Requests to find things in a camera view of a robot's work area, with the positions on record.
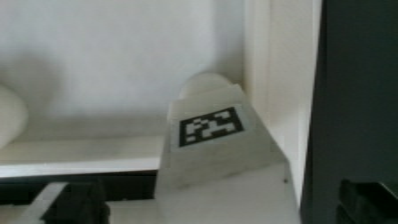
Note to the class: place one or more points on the white table leg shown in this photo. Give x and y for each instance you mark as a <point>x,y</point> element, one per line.
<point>225,177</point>
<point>13,116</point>

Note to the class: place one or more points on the white U-shaped fence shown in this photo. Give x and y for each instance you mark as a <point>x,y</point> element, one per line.
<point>130,212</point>

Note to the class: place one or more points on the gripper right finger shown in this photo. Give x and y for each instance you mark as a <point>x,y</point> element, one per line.
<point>369,203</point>

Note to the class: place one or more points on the white square table top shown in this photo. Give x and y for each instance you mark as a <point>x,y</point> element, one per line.
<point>100,54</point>

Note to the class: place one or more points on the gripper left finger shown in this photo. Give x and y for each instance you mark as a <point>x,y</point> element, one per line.
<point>68,204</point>

